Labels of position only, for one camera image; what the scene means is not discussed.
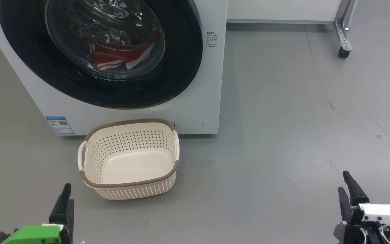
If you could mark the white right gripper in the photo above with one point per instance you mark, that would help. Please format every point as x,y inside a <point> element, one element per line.
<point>384,213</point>

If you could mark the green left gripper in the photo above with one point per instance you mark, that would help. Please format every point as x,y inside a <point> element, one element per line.
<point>36,235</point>

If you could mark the red and white jersey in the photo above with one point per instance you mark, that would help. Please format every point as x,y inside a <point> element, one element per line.
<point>113,57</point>

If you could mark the black round glass washer door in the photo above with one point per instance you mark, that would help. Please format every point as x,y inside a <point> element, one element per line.
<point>29,51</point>

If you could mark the cream perforated basket brown rim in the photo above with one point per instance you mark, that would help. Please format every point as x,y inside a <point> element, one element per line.
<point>130,166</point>

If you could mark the white front-load washing machine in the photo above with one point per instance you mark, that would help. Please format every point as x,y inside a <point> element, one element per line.
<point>195,84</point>

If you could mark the blue energy label sticker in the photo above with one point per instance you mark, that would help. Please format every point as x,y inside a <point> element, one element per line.
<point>59,126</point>

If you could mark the grey metal frame leg caster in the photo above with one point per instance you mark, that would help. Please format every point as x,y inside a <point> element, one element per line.
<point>343,30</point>

